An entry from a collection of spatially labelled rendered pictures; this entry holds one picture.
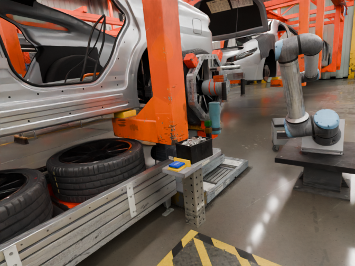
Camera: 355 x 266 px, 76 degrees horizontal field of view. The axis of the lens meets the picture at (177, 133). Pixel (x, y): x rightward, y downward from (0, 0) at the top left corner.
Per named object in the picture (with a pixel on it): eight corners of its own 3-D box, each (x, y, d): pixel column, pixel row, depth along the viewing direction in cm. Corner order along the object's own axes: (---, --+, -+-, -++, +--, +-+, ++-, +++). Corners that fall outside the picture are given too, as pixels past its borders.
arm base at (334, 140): (344, 127, 172) (345, 120, 164) (336, 149, 167) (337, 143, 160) (316, 121, 183) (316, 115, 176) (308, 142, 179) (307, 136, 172)
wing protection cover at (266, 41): (262, 60, 482) (262, 34, 469) (277, 58, 463) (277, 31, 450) (249, 60, 429) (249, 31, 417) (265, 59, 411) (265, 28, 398)
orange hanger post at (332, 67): (316, 72, 973) (320, 9, 912) (336, 71, 931) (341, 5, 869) (316, 73, 961) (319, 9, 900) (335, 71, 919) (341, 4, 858)
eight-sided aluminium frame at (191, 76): (221, 112, 225) (218, 55, 211) (227, 112, 221) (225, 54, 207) (189, 124, 184) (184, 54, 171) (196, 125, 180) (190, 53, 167)
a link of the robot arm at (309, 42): (322, 23, 127) (317, 69, 185) (297, 30, 133) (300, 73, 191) (325, 42, 125) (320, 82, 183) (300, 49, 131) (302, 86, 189)
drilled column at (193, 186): (194, 215, 162) (189, 160, 151) (206, 220, 156) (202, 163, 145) (185, 222, 154) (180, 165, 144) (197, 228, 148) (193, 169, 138)
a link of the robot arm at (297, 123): (313, 140, 165) (300, 38, 128) (286, 142, 173) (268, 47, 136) (310, 127, 176) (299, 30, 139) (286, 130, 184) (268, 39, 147)
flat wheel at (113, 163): (97, 160, 212) (93, 136, 206) (160, 165, 187) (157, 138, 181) (30, 197, 153) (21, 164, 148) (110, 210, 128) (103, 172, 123)
